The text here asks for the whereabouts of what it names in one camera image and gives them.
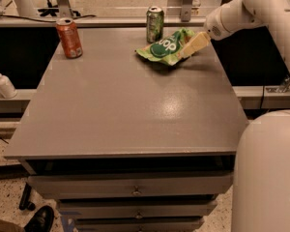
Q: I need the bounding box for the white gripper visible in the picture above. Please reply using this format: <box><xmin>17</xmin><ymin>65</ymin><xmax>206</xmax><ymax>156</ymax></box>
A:
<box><xmin>180</xmin><ymin>7</ymin><xmax>232</xmax><ymax>58</ymax></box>

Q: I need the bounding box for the green rice chip bag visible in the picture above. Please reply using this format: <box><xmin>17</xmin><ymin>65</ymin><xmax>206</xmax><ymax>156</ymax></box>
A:
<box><xmin>135</xmin><ymin>28</ymin><xmax>195</xmax><ymax>66</ymax></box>

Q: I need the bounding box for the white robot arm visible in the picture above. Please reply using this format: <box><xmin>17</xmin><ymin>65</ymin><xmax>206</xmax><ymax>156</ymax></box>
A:
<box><xmin>181</xmin><ymin>0</ymin><xmax>290</xmax><ymax>232</ymax></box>

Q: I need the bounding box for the green soda can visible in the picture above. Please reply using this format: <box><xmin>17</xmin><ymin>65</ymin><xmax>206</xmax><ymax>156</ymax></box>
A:
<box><xmin>146</xmin><ymin>6</ymin><xmax>164</xmax><ymax>43</ymax></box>

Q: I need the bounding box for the orange soda can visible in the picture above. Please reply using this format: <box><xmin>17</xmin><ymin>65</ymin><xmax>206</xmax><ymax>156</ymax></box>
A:
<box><xmin>56</xmin><ymin>17</ymin><xmax>83</xmax><ymax>58</ymax></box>

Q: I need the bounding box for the grey drawer cabinet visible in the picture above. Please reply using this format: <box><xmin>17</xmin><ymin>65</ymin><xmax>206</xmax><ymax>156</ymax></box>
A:
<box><xmin>5</xmin><ymin>28</ymin><xmax>247</xmax><ymax>232</ymax></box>

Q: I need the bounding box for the black office chair base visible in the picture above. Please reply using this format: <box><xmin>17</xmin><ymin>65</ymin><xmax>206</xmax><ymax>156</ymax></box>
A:
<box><xmin>38</xmin><ymin>0</ymin><xmax>82</xmax><ymax>18</ymax></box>

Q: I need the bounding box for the white pump bottle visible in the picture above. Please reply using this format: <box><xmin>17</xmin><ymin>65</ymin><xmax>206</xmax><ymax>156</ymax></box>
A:
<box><xmin>0</xmin><ymin>73</ymin><xmax>17</xmax><ymax>99</ymax></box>

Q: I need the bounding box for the black shoe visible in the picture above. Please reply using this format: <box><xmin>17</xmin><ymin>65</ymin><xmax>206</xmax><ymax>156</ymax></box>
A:
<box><xmin>24</xmin><ymin>205</ymin><xmax>54</xmax><ymax>232</ymax></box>

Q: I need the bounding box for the black cable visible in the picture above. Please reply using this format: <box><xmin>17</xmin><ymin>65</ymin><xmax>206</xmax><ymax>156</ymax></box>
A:
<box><xmin>1</xmin><ymin>14</ymin><xmax>98</xmax><ymax>24</ymax></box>

